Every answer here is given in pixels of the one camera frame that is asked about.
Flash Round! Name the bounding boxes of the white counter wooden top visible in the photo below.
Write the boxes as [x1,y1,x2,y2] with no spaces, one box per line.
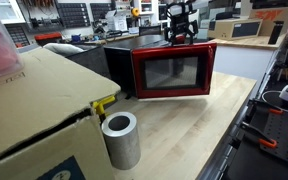
[210,34,287,82]

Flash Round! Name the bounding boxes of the small white box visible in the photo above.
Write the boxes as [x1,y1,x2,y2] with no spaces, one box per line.
[105,9,128,32]

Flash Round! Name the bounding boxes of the aluminium hollow cylinder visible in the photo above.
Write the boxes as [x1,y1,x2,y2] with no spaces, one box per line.
[101,111,142,171]

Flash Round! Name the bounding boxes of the black parts organizer drawers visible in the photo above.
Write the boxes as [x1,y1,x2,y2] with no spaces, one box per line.
[89,2,117,22]
[4,24,31,48]
[56,2,92,29]

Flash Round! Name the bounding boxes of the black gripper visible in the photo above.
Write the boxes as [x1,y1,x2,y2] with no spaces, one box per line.
[164,2,200,46]

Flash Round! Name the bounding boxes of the grey cushion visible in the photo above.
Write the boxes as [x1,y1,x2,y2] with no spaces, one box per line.
[43,42,85,57]

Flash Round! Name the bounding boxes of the red black microwave body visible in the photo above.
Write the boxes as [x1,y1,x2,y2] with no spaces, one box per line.
[103,34,186,99]

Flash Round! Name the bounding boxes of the flat cardboard box black label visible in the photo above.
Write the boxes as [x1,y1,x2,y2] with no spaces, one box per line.
[207,18,264,41]

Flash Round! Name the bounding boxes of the yellow filament spool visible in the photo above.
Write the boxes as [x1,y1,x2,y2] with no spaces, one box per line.
[131,7,141,18]

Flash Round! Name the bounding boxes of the black storage bin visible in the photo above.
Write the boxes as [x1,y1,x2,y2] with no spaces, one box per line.
[65,44,112,81]

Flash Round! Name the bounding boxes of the cardboard box orange print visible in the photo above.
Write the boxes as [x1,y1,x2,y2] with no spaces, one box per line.
[248,5,288,37]

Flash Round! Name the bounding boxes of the black perforated breadboard plate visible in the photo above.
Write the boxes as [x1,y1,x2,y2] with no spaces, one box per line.
[259,109,288,168]

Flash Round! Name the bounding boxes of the yellow clamp piece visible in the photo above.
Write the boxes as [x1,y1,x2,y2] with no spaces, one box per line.
[92,95,117,123]

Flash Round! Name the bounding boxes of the orange-handled black clamp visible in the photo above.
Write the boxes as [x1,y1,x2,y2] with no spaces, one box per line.
[239,121,278,150]
[250,98,284,116]

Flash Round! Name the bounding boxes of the red toolbox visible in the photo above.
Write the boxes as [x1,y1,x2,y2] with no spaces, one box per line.
[33,32,63,43]

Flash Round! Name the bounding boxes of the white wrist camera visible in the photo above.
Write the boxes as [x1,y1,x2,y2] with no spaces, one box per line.
[168,3,198,15]

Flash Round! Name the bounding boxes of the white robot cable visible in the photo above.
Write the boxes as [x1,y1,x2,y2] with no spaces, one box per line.
[261,89,288,116]

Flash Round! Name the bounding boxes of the black tall bottle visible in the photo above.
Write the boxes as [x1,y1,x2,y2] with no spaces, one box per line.
[268,20,285,45]

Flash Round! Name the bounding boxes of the white open shelving unit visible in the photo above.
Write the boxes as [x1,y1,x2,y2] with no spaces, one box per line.
[133,0,169,36]

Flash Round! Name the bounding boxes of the large brown cardboard box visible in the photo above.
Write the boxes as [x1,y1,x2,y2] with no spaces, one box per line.
[0,48,122,180]

